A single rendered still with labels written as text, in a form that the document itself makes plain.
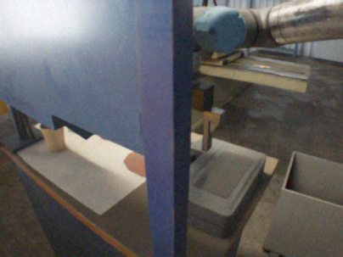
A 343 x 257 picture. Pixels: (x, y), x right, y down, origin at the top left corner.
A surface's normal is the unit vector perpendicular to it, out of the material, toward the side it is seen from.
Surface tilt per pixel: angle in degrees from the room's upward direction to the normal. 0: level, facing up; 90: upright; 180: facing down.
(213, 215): 90
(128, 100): 90
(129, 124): 90
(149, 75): 90
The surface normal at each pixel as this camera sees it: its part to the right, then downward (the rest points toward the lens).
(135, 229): -0.01, -0.89
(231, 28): 0.43, 0.41
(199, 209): -0.57, 0.38
